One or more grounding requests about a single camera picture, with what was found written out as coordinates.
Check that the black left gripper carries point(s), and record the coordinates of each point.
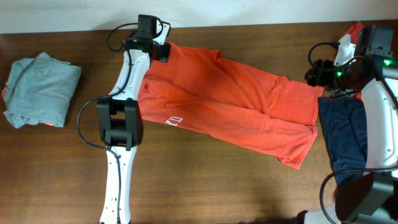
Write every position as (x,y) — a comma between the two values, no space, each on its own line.
(164,55)

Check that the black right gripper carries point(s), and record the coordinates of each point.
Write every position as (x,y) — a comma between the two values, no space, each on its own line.
(319,73)

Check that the orange printed t-shirt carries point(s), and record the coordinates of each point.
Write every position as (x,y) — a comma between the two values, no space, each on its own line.
(200,90)

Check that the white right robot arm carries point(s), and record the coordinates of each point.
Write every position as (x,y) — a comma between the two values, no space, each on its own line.
(368,195)

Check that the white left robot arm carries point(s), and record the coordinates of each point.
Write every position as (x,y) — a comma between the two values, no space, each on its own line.
(120,122)

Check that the navy blue garment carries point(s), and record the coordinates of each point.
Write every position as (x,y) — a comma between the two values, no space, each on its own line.
(344,128)

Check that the folded grey t-shirt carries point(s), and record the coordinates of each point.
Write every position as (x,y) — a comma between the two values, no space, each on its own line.
(39,90)

